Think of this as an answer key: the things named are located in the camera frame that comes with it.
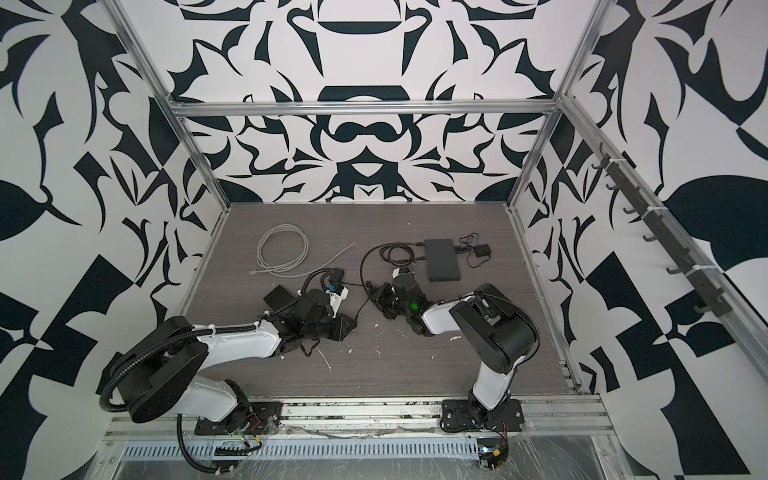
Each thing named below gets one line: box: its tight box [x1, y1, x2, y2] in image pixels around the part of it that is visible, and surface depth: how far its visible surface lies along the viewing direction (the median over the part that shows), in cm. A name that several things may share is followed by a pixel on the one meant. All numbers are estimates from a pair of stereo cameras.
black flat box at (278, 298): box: [263, 284, 296, 311], surface depth 96 cm
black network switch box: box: [424, 239, 461, 282], surface depth 107 cm
